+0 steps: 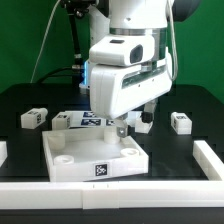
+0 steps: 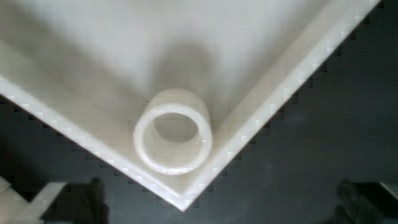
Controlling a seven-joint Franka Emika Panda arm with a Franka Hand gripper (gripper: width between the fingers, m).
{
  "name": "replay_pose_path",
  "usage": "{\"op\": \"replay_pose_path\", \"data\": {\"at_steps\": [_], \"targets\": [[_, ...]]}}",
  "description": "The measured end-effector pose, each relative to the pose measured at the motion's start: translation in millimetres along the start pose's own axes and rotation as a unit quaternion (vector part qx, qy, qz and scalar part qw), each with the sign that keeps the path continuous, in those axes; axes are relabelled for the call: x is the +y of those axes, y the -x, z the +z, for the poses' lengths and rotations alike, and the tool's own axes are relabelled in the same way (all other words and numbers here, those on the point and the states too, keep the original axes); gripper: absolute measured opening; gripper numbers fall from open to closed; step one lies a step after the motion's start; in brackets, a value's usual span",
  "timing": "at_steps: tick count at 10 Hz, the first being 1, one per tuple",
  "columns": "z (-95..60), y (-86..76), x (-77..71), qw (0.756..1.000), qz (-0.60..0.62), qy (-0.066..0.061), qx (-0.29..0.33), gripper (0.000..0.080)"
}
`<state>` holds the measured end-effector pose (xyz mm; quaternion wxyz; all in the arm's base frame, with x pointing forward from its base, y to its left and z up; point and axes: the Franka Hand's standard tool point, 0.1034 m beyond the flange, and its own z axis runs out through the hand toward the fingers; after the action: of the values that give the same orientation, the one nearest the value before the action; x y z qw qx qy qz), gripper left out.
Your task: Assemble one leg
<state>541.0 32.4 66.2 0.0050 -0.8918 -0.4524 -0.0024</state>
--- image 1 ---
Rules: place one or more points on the paper sheet with markers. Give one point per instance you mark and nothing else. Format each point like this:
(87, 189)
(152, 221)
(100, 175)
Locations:
(88, 119)

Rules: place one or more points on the white front fence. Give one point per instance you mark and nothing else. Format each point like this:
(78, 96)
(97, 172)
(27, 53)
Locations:
(111, 195)

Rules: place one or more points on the white fence piece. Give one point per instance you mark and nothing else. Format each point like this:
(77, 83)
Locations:
(3, 152)
(209, 162)

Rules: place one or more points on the white square tabletop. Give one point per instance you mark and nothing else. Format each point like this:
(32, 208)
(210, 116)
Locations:
(87, 154)

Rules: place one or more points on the white left fence piece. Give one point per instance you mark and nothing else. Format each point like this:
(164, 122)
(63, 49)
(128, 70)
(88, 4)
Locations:
(3, 152)

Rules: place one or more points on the white right fence piece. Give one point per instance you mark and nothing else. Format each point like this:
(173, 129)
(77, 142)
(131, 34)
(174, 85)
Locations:
(209, 162)

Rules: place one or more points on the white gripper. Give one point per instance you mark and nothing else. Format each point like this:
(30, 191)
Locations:
(114, 91)

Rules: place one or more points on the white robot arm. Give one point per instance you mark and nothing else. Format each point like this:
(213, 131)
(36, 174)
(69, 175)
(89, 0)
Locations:
(132, 65)

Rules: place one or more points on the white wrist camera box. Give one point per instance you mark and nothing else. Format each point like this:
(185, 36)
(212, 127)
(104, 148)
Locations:
(116, 50)

